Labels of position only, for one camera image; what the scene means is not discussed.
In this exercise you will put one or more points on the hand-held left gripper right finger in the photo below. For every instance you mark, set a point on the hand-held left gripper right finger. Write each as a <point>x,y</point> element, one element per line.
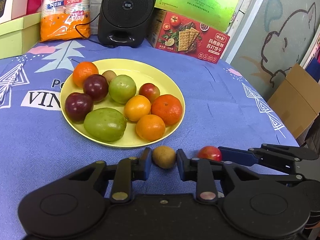
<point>180,165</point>

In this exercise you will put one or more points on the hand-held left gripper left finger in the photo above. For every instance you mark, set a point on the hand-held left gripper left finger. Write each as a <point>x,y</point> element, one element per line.
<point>146,164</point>

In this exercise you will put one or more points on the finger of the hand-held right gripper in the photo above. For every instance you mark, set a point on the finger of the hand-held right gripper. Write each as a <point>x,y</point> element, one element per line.
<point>292,176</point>
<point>237,156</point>

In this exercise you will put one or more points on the small brown kiwi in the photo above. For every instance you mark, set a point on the small brown kiwi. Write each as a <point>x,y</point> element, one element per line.
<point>164,157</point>
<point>109,75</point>

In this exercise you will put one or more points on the small red apple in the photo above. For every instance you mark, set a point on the small red apple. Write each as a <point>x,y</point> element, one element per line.
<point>149,92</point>
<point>209,153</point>

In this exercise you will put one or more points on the yellow plastic plate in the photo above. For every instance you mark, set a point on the yellow plastic plate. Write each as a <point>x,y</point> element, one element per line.
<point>160,135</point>

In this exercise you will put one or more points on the small orange citrus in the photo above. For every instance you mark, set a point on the small orange citrus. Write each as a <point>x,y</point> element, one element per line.
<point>150,127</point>

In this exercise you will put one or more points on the stemless mandarin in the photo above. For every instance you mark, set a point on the stemless mandarin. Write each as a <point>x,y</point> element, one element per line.
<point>166,110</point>

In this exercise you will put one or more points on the yellow-orange citrus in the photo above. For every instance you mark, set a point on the yellow-orange citrus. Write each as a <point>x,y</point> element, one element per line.
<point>137,108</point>

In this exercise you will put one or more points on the large green mango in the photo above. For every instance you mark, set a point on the large green mango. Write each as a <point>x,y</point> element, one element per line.
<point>105,124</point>

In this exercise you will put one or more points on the round green fruit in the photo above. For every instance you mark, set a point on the round green fruit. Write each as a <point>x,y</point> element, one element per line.
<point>122,89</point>

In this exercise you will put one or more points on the dark purple plum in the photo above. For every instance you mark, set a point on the dark purple plum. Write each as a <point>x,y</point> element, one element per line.
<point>95,87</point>
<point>78,106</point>

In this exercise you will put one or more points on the mandarin with stem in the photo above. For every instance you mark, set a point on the mandarin with stem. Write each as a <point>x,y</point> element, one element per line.
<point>85,73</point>

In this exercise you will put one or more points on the blue printed tablecloth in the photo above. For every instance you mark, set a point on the blue printed tablecloth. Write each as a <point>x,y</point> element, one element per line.
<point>212,100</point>

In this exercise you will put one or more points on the plain cardboard box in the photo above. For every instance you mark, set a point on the plain cardboard box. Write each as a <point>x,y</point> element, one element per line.
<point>295,102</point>

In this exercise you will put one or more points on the red cracker box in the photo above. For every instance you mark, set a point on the red cracker box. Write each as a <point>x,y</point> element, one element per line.
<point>190,37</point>

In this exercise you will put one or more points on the black speaker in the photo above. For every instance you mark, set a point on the black speaker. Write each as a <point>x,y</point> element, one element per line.
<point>127,12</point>

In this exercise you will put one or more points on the shiny green gift box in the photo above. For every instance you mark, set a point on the shiny green gift box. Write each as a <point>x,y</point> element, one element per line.
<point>200,2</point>

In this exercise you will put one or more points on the orange paper cup package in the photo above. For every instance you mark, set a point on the orange paper cup package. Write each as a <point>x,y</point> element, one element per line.
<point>66,12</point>

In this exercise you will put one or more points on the light green shoe box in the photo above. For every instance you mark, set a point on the light green shoe box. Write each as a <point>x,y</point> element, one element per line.
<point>17,37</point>

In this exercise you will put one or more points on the white box with cup picture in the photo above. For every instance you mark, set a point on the white box with cup picture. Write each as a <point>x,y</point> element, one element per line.
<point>5,7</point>

